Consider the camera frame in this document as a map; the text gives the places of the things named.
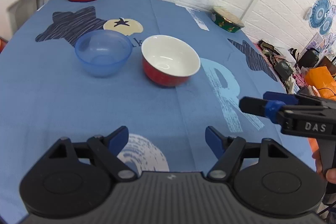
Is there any blue white wall decoration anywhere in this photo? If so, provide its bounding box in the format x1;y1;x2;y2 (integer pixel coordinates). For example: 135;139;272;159
303;0;335;36

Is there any black bag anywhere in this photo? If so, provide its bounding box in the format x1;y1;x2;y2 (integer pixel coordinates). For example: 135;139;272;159
298;48;319;68

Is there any person's right hand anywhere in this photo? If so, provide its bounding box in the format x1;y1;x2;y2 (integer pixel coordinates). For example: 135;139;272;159
312;150;336;184

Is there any green gold patterned bowl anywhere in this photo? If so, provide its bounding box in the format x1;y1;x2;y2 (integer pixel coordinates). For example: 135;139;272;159
211;6;245;33

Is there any blue printed tablecloth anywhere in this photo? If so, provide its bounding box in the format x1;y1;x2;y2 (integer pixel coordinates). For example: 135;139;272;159
1;0;314;223

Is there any translucent blue plastic bowl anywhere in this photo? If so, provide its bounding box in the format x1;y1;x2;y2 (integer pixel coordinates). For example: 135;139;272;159
75;30;133;77

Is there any orange bag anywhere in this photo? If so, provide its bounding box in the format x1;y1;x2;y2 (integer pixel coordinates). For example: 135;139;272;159
305;66;336;101

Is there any red bowl white inside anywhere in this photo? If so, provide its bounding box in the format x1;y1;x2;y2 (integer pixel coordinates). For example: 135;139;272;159
141;35;201;88

